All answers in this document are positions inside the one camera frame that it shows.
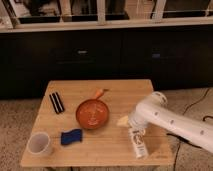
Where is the white cup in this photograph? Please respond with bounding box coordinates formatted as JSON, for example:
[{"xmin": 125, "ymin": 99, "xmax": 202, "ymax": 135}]
[{"xmin": 27, "ymin": 132, "xmax": 53, "ymax": 157}]

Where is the black striped rectangular block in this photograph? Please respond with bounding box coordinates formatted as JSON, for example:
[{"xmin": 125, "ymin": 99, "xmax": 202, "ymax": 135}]
[{"xmin": 49, "ymin": 92, "xmax": 65, "ymax": 114}]

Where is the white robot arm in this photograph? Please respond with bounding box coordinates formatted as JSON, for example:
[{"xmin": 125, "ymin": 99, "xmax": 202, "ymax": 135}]
[{"xmin": 117, "ymin": 91, "xmax": 213, "ymax": 153}]

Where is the black power cable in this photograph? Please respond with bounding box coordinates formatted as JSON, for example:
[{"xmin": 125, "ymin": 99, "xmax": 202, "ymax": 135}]
[{"xmin": 166, "ymin": 88, "xmax": 213, "ymax": 171}]

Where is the dark cabinet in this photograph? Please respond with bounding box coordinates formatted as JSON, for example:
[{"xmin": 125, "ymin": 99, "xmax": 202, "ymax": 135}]
[{"xmin": 0, "ymin": 25, "xmax": 213, "ymax": 99}]

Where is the wooden table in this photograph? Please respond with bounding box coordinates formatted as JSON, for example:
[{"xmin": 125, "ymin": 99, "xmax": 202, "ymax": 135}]
[{"xmin": 21, "ymin": 79, "xmax": 174, "ymax": 167}]

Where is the orange ceramic bowl with handle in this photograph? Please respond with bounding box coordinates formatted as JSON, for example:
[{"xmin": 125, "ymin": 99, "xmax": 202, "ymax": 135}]
[{"xmin": 76, "ymin": 89, "xmax": 109, "ymax": 130}]

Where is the white plastic bottle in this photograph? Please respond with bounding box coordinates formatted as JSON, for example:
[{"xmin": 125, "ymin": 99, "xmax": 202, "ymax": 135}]
[{"xmin": 129, "ymin": 128, "xmax": 149, "ymax": 158}]

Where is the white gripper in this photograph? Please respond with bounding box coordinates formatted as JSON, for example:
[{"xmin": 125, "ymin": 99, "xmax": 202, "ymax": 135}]
[{"xmin": 117, "ymin": 111, "xmax": 148, "ymax": 130}]

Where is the blue sponge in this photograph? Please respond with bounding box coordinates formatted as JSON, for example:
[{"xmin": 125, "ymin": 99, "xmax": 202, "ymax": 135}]
[{"xmin": 61, "ymin": 129, "xmax": 83, "ymax": 145}]

